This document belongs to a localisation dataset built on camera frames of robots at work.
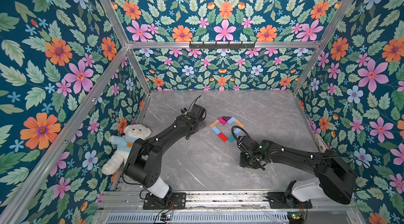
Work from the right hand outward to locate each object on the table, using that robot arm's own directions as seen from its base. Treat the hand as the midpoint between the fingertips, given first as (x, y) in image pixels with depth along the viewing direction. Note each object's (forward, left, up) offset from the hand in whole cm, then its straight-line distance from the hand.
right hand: (241, 165), depth 83 cm
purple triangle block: (+30, +8, +1) cm, 31 cm away
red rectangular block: (+18, +10, -2) cm, 21 cm away
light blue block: (+29, +4, 0) cm, 29 cm away
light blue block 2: (+22, +14, -1) cm, 26 cm away
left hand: (+20, +23, +8) cm, 31 cm away
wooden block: (+27, +15, -1) cm, 31 cm away
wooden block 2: (+28, 0, -1) cm, 28 cm away
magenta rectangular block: (+28, +11, 0) cm, 30 cm away
